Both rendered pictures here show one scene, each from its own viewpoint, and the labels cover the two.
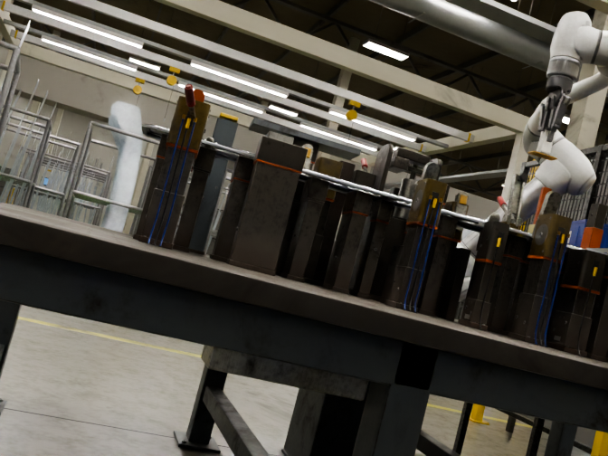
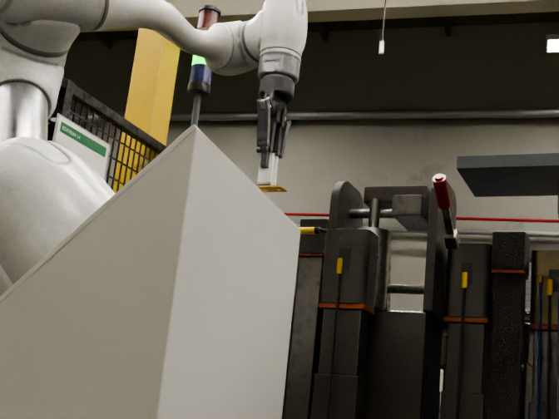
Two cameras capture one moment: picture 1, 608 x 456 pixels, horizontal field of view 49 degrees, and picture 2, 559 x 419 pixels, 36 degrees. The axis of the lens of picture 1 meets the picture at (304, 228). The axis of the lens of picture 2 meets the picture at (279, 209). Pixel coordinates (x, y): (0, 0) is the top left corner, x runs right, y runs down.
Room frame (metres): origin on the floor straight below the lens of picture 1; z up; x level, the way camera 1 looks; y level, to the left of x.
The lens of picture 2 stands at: (3.36, 0.36, 0.76)
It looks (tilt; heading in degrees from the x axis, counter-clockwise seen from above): 15 degrees up; 215
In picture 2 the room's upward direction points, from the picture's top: 6 degrees clockwise
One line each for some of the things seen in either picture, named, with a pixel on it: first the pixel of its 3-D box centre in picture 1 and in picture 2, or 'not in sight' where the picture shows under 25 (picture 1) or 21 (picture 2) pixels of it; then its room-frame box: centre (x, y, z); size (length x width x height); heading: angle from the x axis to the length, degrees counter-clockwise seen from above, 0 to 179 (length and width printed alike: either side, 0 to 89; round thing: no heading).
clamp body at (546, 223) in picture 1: (543, 280); not in sight; (1.76, -0.65, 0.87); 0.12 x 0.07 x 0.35; 10
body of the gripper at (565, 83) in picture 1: (556, 93); (275, 101); (1.98, -0.65, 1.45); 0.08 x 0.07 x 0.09; 10
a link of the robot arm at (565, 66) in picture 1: (563, 71); (279, 69); (1.98, -0.65, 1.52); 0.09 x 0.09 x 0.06
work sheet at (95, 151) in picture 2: not in sight; (72, 188); (1.98, -1.23, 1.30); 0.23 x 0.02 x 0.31; 10
